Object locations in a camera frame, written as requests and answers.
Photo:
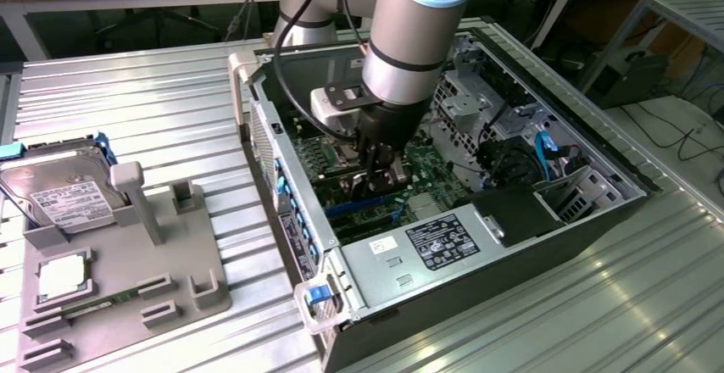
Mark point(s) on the open black PC case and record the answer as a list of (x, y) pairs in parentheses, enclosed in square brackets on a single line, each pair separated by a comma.
[(481, 326)]

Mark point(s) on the grey power supply unit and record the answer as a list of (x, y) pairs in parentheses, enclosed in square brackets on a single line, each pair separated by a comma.
[(385, 280)]

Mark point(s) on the silver hard disk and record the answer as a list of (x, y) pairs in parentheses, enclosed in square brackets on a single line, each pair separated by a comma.
[(57, 178)]

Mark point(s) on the metal drive cage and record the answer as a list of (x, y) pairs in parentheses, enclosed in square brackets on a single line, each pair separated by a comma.
[(458, 135)]

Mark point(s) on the silver chipset heatsink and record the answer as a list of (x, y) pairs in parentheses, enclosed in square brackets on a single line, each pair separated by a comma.
[(430, 205)]

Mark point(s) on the grey parts rack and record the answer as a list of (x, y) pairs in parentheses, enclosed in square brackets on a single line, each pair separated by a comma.
[(114, 318)]

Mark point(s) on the blue expansion slot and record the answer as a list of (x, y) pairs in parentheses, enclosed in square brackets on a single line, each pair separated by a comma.
[(346, 208)]

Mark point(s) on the metal slat shelf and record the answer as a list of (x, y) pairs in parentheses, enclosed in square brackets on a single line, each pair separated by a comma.
[(690, 12)]

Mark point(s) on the green motherboard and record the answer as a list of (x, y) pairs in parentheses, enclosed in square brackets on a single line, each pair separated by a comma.
[(435, 165)]

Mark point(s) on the low profile graphics card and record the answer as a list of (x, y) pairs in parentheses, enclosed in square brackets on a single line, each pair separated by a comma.
[(390, 178)]

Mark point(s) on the blue disk carrier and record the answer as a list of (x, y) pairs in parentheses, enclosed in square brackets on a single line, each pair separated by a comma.
[(105, 148)]

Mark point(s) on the silver CPU chip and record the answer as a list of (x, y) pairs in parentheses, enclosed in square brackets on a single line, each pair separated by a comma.
[(62, 275)]

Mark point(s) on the black expansion slot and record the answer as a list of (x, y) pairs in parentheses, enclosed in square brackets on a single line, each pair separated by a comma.
[(362, 220), (371, 229)]

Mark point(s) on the green RAM stick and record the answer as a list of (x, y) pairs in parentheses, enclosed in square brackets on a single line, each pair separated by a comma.
[(107, 303)]

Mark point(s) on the blue release latch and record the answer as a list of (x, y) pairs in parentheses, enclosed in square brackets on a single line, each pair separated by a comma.
[(319, 295)]

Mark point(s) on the black box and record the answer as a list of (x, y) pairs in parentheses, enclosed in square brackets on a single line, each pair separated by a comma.
[(639, 76)]

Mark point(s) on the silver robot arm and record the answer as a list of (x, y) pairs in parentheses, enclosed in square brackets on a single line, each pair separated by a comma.
[(407, 51)]

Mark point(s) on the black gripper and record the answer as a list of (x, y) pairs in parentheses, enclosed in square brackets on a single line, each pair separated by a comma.
[(397, 123)]

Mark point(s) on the black air shroud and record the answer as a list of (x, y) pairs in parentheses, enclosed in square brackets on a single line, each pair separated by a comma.
[(515, 216)]

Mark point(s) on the perforated metal disk bay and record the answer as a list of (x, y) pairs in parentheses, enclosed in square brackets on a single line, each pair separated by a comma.
[(571, 203)]

